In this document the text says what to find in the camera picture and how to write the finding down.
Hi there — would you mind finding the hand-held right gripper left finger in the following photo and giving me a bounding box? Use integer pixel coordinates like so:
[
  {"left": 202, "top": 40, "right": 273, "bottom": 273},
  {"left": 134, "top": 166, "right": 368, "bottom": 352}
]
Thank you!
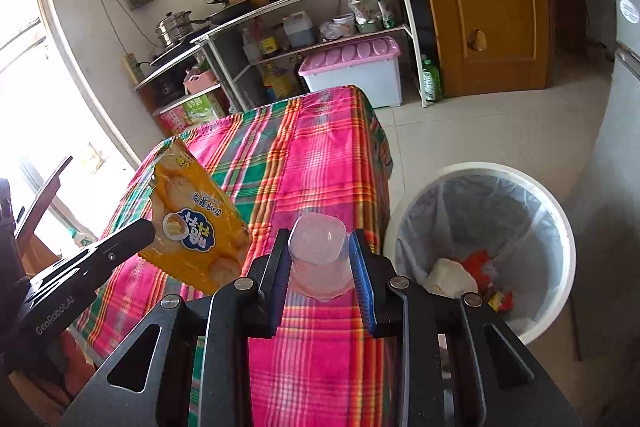
[{"left": 60, "top": 228, "right": 293, "bottom": 427}]

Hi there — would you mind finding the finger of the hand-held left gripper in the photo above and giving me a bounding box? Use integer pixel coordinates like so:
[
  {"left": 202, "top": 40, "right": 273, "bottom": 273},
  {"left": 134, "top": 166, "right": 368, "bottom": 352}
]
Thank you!
[{"left": 62, "top": 218, "right": 157, "bottom": 292}]

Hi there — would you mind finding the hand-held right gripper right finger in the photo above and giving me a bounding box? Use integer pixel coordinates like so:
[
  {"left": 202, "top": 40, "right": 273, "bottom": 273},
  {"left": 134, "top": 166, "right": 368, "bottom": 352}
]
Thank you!
[{"left": 347, "top": 228, "right": 585, "bottom": 427}]

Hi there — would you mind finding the clear plastic cup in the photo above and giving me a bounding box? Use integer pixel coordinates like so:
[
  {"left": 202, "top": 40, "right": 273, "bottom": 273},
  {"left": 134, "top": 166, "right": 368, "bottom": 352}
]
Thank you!
[{"left": 287, "top": 213, "right": 356, "bottom": 303}]

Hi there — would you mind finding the yellow snack packet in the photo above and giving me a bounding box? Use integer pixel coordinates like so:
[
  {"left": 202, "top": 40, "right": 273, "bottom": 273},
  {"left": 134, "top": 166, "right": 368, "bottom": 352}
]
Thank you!
[{"left": 137, "top": 136, "right": 251, "bottom": 295}]

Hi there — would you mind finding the white round trash bin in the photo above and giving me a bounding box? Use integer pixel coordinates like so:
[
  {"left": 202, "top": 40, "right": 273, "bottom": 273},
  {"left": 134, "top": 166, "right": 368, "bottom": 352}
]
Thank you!
[{"left": 385, "top": 163, "right": 577, "bottom": 344}]

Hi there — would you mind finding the white green detergent bottle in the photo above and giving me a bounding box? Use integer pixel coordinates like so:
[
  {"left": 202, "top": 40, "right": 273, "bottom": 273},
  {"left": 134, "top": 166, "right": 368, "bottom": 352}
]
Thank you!
[{"left": 70, "top": 229, "right": 97, "bottom": 254}]

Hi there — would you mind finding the white paper bag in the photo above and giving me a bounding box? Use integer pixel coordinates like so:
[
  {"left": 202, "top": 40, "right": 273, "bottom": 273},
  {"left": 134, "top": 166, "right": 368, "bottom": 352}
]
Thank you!
[{"left": 425, "top": 258, "right": 478, "bottom": 299}]

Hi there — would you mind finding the red plastic bag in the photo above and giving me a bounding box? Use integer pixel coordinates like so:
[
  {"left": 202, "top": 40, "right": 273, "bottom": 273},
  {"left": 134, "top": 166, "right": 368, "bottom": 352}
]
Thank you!
[{"left": 460, "top": 249, "right": 501, "bottom": 283}]

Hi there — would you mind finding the pink plaid tablecloth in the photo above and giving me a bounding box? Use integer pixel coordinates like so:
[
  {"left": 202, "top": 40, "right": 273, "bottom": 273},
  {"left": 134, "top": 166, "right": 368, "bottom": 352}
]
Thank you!
[{"left": 80, "top": 85, "right": 396, "bottom": 427}]

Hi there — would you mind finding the green printed carton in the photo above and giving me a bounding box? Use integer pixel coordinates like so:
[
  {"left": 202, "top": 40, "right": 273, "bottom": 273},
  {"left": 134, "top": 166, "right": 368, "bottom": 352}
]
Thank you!
[{"left": 155, "top": 88, "right": 228, "bottom": 135}]

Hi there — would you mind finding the clear plastic bin liner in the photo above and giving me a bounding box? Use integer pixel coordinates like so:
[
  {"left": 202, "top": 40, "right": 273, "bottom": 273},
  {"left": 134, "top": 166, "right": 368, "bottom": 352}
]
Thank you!
[{"left": 395, "top": 174, "right": 561, "bottom": 323}]

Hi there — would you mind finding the black gas stove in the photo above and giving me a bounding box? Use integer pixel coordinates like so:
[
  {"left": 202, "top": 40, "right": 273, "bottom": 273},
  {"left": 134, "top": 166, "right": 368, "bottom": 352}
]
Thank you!
[{"left": 152, "top": 77, "right": 188, "bottom": 102}]

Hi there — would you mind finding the low white metal shelf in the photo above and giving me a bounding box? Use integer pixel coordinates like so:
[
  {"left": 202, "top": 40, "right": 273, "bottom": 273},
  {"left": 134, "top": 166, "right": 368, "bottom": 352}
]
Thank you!
[{"left": 134, "top": 42, "right": 236, "bottom": 132}]

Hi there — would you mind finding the white power strip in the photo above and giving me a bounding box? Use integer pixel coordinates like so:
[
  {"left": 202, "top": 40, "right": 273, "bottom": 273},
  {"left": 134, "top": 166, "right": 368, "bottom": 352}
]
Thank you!
[{"left": 123, "top": 52, "right": 143, "bottom": 82}]

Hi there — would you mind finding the pink plastic basket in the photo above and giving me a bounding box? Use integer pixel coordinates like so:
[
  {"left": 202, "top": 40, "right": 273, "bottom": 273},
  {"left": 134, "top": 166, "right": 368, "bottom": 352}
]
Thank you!
[{"left": 183, "top": 68, "right": 221, "bottom": 95}]

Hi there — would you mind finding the black induction cooker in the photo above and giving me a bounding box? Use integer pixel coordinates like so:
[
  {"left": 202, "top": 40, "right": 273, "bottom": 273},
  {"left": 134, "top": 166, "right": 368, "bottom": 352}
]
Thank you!
[{"left": 150, "top": 42, "right": 201, "bottom": 65}]

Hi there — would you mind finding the yellow cooking oil bottle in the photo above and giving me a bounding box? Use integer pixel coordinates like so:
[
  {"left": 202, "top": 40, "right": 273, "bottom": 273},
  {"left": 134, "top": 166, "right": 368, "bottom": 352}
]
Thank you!
[{"left": 261, "top": 61, "right": 296, "bottom": 102}]

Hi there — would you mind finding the window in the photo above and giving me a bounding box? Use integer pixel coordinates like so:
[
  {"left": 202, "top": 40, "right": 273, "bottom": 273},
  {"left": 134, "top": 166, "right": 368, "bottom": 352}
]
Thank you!
[{"left": 0, "top": 0, "right": 143, "bottom": 253}]

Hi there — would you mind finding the green plastic bottle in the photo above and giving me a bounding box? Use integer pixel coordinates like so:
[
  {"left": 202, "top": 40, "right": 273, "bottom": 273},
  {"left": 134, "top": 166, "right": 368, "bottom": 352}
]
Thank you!
[{"left": 421, "top": 56, "right": 443, "bottom": 102}]

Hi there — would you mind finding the pink lid storage box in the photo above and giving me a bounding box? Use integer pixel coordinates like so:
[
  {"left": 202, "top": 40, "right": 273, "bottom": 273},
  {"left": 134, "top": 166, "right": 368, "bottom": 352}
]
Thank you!
[{"left": 298, "top": 36, "right": 403, "bottom": 108}]

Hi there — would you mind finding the steel steamer pot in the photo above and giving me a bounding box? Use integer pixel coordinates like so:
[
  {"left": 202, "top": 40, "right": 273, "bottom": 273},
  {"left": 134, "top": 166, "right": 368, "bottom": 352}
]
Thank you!
[{"left": 155, "top": 10, "right": 193, "bottom": 48}]

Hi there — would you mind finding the clear plastic bottle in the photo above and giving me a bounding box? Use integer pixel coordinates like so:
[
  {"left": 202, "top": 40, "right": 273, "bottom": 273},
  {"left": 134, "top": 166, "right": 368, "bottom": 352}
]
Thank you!
[{"left": 241, "top": 27, "right": 261, "bottom": 64}]

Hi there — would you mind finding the yellow label sauce bottle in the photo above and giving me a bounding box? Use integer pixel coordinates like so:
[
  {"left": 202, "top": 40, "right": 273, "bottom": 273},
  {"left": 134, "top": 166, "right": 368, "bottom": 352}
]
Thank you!
[{"left": 257, "top": 24, "right": 280, "bottom": 59}]

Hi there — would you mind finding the black frying pan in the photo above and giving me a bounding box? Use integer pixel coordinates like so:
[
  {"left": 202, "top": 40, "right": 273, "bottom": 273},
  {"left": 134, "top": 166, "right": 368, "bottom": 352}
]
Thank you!
[{"left": 206, "top": 0, "right": 253, "bottom": 24}]

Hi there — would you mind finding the white plastic jug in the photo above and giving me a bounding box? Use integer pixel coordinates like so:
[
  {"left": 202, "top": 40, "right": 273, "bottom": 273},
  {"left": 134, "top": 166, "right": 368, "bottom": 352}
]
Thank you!
[{"left": 282, "top": 12, "right": 316, "bottom": 48}]

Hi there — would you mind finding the white lidded container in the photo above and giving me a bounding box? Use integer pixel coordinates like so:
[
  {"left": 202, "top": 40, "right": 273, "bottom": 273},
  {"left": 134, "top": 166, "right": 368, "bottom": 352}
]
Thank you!
[{"left": 332, "top": 13, "right": 357, "bottom": 36}]

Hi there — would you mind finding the tall printed food bag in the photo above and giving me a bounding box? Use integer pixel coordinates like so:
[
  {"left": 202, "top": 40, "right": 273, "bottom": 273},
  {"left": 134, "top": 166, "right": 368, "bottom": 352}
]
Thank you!
[{"left": 348, "top": 0, "right": 381, "bottom": 32}]

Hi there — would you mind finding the green white packet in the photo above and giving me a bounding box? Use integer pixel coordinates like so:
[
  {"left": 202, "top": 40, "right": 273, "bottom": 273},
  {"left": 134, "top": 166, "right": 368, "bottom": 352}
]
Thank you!
[{"left": 377, "top": 0, "right": 401, "bottom": 30}]

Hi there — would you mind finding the tall white metal shelf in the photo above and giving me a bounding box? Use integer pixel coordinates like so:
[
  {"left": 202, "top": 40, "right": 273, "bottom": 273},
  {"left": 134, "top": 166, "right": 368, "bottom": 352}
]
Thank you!
[{"left": 192, "top": 0, "right": 431, "bottom": 110}]

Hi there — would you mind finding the grey refrigerator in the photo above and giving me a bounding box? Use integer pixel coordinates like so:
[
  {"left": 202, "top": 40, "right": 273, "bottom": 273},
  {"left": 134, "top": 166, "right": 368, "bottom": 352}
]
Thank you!
[{"left": 570, "top": 0, "right": 640, "bottom": 360}]

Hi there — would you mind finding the wooden door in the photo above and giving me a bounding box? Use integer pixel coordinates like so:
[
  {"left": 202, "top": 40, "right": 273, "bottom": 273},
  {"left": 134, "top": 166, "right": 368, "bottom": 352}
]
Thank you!
[{"left": 402, "top": 0, "right": 556, "bottom": 98}]

